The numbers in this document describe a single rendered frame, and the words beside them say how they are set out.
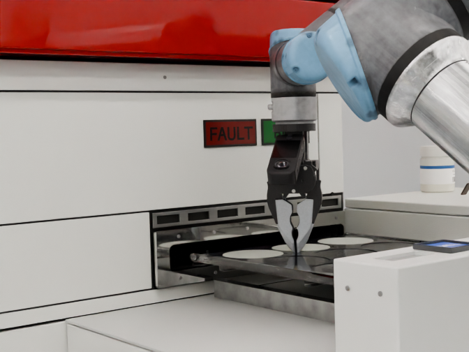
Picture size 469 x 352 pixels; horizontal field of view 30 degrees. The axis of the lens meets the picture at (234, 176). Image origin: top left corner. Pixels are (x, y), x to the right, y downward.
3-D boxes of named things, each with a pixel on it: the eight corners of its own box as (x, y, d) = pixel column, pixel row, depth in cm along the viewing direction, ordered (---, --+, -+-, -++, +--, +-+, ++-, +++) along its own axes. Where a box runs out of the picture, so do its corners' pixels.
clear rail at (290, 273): (187, 261, 146) (187, 253, 146) (194, 260, 147) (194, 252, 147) (347, 289, 117) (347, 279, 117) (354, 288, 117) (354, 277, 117)
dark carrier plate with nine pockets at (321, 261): (199, 258, 146) (199, 254, 146) (345, 237, 167) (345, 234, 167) (347, 282, 119) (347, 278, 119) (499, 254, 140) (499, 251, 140)
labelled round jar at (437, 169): (413, 191, 183) (412, 146, 183) (435, 189, 187) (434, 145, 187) (440, 193, 178) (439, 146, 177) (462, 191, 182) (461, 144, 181)
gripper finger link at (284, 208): (299, 248, 149) (298, 194, 149) (295, 253, 144) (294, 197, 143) (281, 248, 150) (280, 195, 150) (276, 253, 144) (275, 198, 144)
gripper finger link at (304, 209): (317, 248, 149) (316, 194, 148) (314, 253, 143) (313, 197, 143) (299, 248, 149) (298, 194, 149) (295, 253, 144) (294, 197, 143)
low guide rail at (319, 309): (213, 297, 150) (213, 279, 150) (222, 295, 151) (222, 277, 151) (450, 349, 111) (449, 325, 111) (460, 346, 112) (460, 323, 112)
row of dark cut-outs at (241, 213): (151, 228, 145) (150, 213, 145) (339, 207, 172) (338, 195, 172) (153, 228, 145) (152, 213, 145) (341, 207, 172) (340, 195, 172)
